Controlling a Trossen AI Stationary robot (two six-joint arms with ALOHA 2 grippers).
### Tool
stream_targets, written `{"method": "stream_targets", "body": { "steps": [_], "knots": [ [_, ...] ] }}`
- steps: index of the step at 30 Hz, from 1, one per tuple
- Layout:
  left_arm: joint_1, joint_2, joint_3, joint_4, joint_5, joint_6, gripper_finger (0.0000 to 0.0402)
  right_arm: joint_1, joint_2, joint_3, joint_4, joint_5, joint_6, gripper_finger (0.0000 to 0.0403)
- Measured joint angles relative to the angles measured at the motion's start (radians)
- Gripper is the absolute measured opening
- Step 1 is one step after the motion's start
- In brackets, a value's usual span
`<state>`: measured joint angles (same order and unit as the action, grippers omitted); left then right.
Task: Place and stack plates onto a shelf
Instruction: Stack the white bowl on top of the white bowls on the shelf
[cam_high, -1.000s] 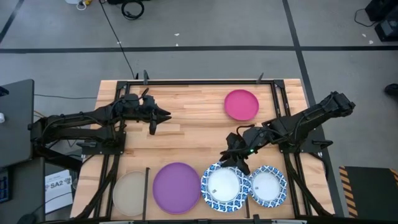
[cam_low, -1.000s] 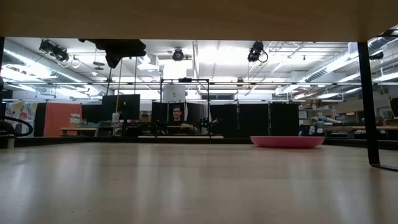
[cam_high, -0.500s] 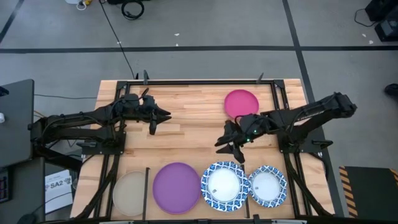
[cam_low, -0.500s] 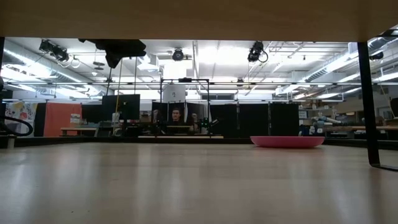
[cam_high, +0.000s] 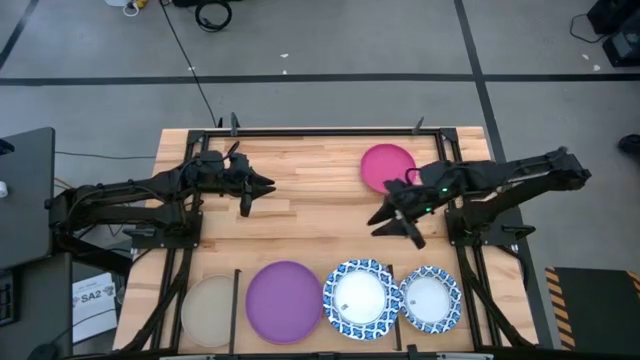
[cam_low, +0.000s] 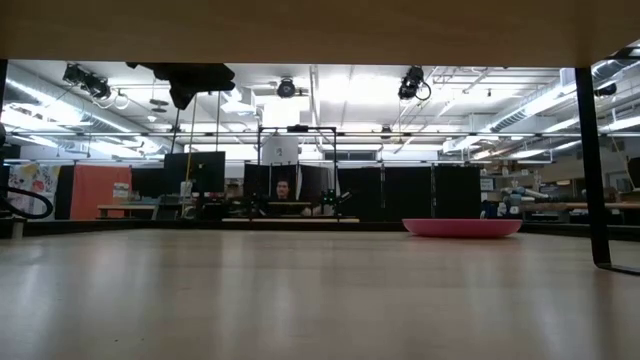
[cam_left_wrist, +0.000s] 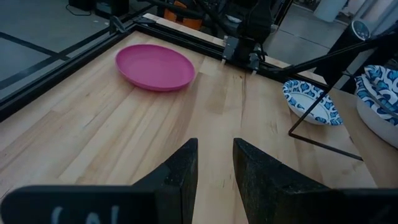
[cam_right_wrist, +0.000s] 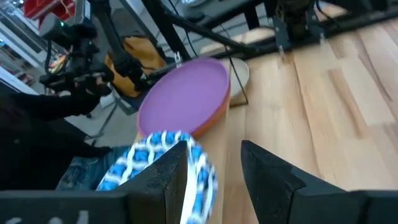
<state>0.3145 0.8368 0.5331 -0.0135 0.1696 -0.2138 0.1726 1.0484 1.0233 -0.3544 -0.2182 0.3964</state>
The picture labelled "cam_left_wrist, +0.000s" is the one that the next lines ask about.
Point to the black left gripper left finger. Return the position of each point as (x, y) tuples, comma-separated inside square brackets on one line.
[(180, 186)]

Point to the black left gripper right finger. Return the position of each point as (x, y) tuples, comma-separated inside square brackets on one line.
[(267, 193)]

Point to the blue patterned paper bowl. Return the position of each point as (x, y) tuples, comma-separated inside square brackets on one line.
[(382, 81), (311, 105), (379, 127)]

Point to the pink plastic plate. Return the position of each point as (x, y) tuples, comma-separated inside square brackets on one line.
[(155, 67)]

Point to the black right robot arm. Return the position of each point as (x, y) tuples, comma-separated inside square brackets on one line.
[(253, 21)]

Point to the black cylindrical device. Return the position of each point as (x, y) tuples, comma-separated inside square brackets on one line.
[(337, 73)]

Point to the orange chair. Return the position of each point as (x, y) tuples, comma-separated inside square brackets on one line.
[(183, 20)]

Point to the black floor equipment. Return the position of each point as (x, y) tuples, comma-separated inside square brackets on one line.
[(109, 7)]

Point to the black aluminium table frame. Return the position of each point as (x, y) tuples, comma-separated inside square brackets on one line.
[(62, 72)]

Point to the black frame clamp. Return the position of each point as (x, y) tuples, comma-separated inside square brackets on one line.
[(116, 25)]

